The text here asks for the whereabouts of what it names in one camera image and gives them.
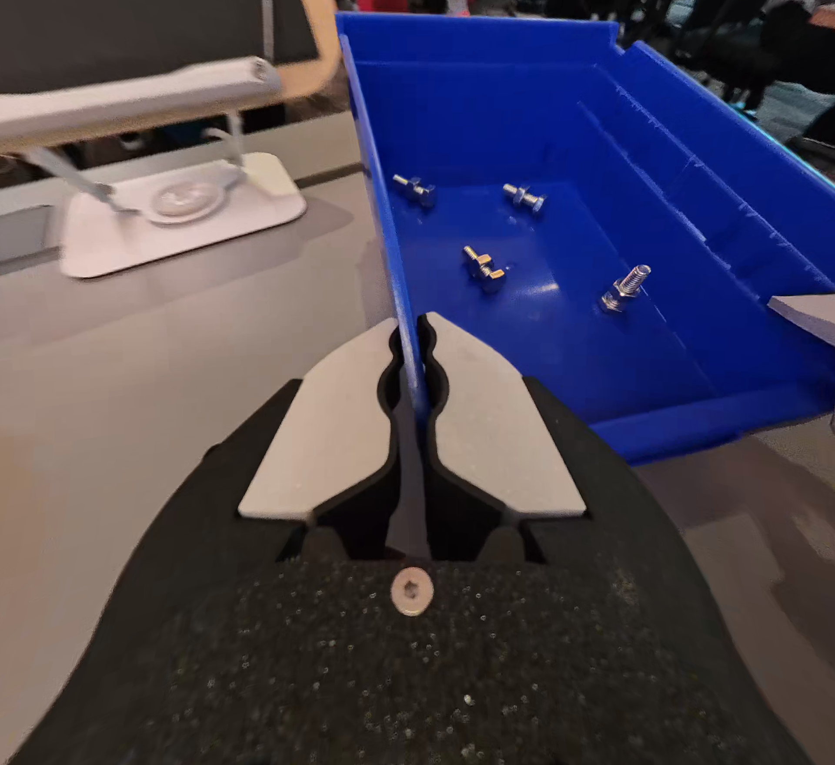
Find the silver metal bolt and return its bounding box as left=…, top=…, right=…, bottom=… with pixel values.
left=393, top=174, right=437, bottom=210
left=462, top=245, right=508, bottom=295
left=599, top=264, right=652, bottom=315
left=502, top=183, right=548, bottom=216

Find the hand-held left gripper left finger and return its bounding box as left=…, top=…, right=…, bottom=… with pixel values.
left=238, top=318, right=400, bottom=523

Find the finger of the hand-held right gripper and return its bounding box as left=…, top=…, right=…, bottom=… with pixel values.
left=766, top=294, right=835, bottom=347

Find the blue plastic bin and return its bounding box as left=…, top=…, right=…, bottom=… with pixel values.
left=334, top=11, right=835, bottom=467

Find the black office chair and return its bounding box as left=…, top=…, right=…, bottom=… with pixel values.
left=665, top=0, right=810, bottom=100

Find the white stand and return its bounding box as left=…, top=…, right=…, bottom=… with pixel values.
left=0, top=57, right=307, bottom=279

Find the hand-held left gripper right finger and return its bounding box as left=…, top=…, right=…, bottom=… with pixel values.
left=417, top=312, right=588, bottom=521

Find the silver wing nut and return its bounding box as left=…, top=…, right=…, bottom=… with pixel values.
left=466, top=256, right=508, bottom=295

